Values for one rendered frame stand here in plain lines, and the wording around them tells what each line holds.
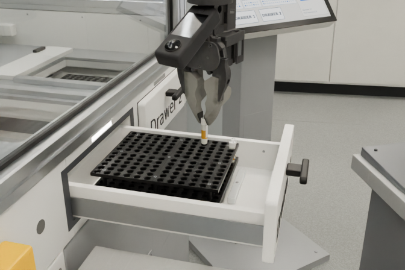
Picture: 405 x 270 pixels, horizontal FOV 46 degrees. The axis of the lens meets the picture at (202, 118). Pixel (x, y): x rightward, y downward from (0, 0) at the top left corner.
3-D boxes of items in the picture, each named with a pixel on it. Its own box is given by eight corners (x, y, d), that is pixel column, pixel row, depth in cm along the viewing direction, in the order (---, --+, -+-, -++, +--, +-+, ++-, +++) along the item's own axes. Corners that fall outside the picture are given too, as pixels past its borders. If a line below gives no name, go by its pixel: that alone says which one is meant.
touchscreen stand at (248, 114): (329, 260, 195) (361, 10, 156) (239, 301, 174) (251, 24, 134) (255, 202, 235) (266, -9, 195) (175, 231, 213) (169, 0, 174)
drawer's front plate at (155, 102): (184, 105, 132) (184, 67, 128) (147, 149, 106) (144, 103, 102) (178, 104, 132) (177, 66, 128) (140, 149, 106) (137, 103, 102)
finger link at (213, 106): (237, 119, 81) (237, 66, 78) (219, 130, 77) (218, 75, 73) (222, 116, 83) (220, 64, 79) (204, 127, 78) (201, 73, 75)
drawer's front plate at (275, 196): (290, 173, 96) (294, 123, 92) (273, 266, 70) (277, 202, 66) (281, 172, 97) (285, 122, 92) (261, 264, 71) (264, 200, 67)
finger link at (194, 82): (216, 114, 83) (219, 64, 80) (197, 125, 79) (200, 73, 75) (201, 109, 85) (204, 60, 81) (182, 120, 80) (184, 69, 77)
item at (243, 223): (281, 169, 95) (282, 141, 92) (263, 249, 72) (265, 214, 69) (98, 146, 104) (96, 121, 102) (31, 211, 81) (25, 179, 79)
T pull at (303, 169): (308, 164, 83) (309, 157, 82) (306, 186, 76) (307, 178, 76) (288, 162, 84) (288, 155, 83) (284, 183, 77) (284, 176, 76)
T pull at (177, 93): (185, 91, 118) (185, 85, 118) (176, 101, 112) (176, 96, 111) (172, 90, 119) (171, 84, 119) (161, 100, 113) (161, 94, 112)
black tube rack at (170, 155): (238, 172, 93) (238, 143, 90) (217, 223, 77) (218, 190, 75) (132, 159, 98) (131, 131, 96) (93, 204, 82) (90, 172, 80)
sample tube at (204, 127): (203, 140, 82) (203, 116, 80) (209, 142, 81) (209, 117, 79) (199, 143, 81) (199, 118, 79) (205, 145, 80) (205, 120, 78)
